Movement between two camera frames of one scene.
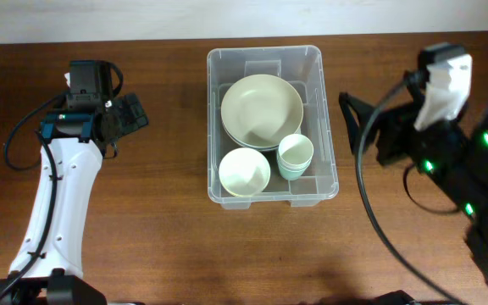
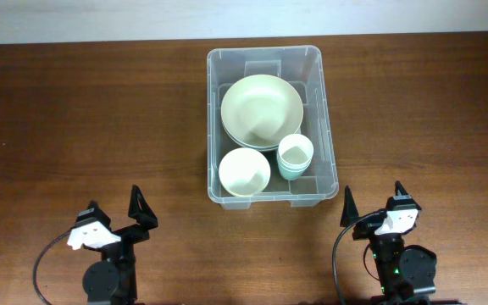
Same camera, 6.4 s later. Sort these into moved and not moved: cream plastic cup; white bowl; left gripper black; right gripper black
Moved: right gripper black; left gripper black
Not moved: cream plastic cup; white bowl
